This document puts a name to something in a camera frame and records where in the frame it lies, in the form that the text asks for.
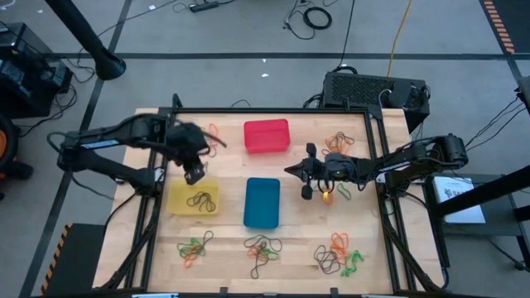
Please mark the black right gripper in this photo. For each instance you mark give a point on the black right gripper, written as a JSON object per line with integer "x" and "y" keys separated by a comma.
{"x": 327, "y": 167}

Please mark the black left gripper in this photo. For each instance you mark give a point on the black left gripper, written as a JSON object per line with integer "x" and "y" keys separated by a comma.
{"x": 186, "y": 142}

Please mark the blue plastic basket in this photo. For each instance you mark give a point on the blue plastic basket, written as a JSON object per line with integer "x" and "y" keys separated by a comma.
{"x": 261, "y": 203}

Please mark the rubber band pile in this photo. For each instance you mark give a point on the rubber band pile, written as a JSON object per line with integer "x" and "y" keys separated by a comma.
{"x": 200, "y": 200}
{"x": 321, "y": 248}

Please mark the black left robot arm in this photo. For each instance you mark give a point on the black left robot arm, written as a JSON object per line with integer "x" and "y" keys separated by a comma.
{"x": 124, "y": 130}

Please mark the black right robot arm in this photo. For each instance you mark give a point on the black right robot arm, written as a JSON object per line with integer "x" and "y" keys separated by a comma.
{"x": 414, "y": 157}

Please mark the red plastic basket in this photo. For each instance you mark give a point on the red plastic basket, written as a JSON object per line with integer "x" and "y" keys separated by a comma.
{"x": 267, "y": 136}

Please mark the yellow plastic basket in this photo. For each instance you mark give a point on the yellow plastic basket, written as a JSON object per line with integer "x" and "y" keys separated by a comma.
{"x": 178, "y": 205}

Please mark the black computer case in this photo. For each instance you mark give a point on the black computer case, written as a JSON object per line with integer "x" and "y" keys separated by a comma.
{"x": 356, "y": 89}

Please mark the black power strip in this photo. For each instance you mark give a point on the black power strip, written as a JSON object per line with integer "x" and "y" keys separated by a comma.
{"x": 203, "y": 6}

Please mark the white printed paper sheet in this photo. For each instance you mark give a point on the white printed paper sheet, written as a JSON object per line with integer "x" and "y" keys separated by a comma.
{"x": 459, "y": 207}

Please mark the black pole stand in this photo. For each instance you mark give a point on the black pole stand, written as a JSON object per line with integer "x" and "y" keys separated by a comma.
{"x": 80, "y": 31}

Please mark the black hazard striped mat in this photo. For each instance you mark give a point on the black hazard striped mat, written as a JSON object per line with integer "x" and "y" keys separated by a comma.
{"x": 83, "y": 260}
{"x": 517, "y": 20}

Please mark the black metal stand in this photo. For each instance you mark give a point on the black metal stand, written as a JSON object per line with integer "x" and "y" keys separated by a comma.
{"x": 488, "y": 190}

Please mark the black equipment cart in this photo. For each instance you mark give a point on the black equipment cart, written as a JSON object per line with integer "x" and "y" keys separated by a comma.
{"x": 25, "y": 83}

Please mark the black metal table frame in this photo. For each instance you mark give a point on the black metal table frame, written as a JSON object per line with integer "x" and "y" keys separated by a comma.
{"x": 269, "y": 110}

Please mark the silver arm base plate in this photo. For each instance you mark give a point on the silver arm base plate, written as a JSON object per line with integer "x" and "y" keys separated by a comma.
{"x": 381, "y": 179}

